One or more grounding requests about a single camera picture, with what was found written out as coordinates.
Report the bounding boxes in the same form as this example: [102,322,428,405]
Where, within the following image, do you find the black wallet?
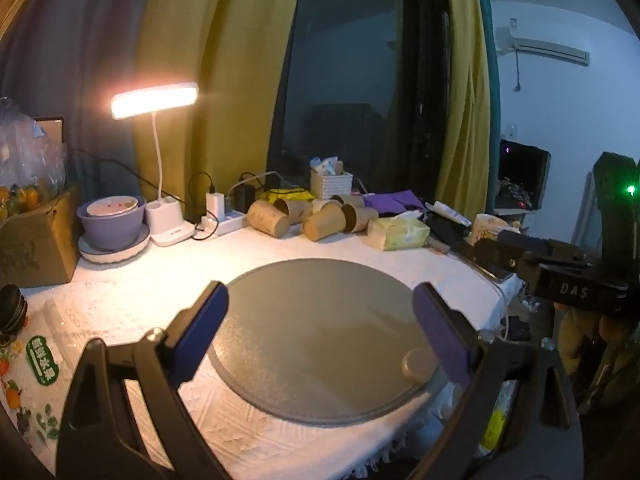
[425,215,477,255]

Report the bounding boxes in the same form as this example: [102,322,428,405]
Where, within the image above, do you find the white air conditioner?
[494,26,592,67]

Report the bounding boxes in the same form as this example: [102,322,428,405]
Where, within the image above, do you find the black monitor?
[497,139,552,211]

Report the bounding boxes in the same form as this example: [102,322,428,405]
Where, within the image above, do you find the white tube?
[425,200,472,226]

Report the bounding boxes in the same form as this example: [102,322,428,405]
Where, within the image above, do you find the yellow plastic bag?
[479,395,507,453]

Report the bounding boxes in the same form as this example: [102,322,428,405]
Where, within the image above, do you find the fruit printed plastic bag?
[0,332,64,443]

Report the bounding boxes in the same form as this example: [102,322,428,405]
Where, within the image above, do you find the yellow curtain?
[134,0,312,211]
[434,0,494,211]

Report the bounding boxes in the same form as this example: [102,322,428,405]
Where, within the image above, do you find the yellow packet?
[257,187,316,206]

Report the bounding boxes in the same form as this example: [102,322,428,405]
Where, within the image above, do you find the clear bag of oranges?
[0,97,69,222]

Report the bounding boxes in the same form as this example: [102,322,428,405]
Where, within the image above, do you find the white woven basket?
[310,156,355,201]

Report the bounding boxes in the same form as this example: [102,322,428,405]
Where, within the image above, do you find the small pink bowl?
[86,196,140,217]

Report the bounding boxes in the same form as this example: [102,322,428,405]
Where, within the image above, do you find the pile of brown paper cups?
[247,193,380,242]

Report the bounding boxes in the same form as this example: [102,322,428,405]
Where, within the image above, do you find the cardboard box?
[0,189,84,289]

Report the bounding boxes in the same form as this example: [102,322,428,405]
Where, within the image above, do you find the white lace tablecloth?
[20,220,526,480]

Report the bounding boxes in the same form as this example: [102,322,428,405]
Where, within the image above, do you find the white plate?
[77,223,151,265]

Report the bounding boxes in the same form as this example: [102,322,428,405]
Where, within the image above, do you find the yellow tissue pack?
[367,211,431,252]

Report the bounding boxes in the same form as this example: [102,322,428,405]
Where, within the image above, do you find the white power strip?
[201,210,249,237]

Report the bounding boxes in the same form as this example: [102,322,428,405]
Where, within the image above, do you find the grey curtain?
[0,0,157,201]

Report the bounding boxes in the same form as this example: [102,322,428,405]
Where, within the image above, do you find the black cable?
[66,149,193,207]

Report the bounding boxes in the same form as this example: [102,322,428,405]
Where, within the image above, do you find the teal curtain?
[476,0,502,196]

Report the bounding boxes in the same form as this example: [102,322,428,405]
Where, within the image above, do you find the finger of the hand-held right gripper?
[465,239,540,285]
[496,230,592,264]

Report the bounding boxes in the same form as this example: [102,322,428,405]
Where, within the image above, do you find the white desk lamp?
[111,82,200,248]

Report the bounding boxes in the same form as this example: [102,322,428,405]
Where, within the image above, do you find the white cable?
[492,280,512,343]

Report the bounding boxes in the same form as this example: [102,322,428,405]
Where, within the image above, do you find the white printed cup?
[470,213,510,246]

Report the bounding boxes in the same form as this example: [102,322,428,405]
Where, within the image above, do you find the round grey mat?
[207,258,447,429]

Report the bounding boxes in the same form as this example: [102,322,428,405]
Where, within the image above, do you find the black charger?
[235,185,257,214]

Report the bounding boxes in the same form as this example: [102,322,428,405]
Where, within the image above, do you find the white charger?
[205,191,227,221]

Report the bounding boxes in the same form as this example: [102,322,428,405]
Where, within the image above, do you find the purple bowl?
[76,195,148,252]

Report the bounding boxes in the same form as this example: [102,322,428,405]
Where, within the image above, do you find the stack of black round lids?
[0,284,29,334]

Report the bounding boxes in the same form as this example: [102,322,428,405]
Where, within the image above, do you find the dark window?
[266,0,452,197]

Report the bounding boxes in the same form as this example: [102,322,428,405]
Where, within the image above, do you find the person's right hand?
[597,310,640,361]

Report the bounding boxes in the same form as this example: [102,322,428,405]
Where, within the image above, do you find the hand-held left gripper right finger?
[407,282,585,480]

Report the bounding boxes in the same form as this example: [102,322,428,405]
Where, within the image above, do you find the purple cloth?
[362,189,427,214]

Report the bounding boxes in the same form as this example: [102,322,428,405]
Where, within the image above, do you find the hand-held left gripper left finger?
[56,281,231,480]

